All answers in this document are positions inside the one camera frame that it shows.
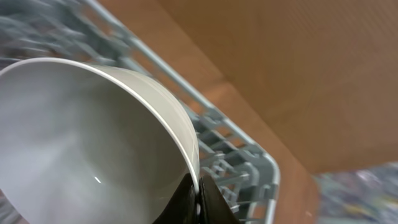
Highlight grey plastic dish rack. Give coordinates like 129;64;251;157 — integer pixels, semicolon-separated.
1;1;280;223

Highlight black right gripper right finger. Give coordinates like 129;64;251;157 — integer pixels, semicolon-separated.
198;175;239;224

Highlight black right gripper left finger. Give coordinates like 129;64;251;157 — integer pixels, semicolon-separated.
153;174;197;224

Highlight grey white bowl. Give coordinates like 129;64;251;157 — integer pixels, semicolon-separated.
1;58;200;223

